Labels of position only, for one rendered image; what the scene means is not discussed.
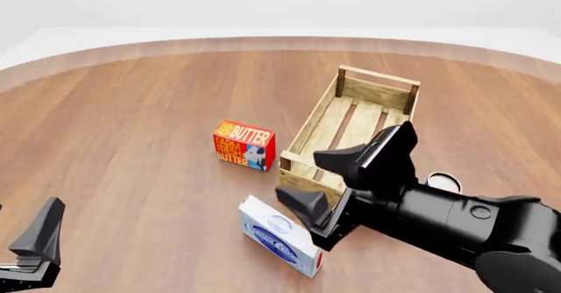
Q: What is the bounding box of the white blue cream cheese box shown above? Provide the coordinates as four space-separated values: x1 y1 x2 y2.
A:
238 193 324 280

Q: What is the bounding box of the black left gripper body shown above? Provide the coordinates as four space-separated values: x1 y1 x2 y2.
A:
0 259 61 289

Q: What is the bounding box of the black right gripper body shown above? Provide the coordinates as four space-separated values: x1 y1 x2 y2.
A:
311 120 418 252

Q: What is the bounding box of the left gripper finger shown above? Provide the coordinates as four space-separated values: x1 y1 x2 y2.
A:
8 197 67 267

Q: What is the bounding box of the white blue tin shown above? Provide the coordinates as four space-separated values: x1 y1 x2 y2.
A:
427 171 462 194

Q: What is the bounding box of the wooden slat tray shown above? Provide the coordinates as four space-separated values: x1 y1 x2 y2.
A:
277 64 422 207

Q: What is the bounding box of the red butter box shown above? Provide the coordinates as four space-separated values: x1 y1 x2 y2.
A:
212 119 277 172

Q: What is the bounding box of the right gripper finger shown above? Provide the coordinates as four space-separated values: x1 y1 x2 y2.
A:
313 140 379 180
274 187 339 232

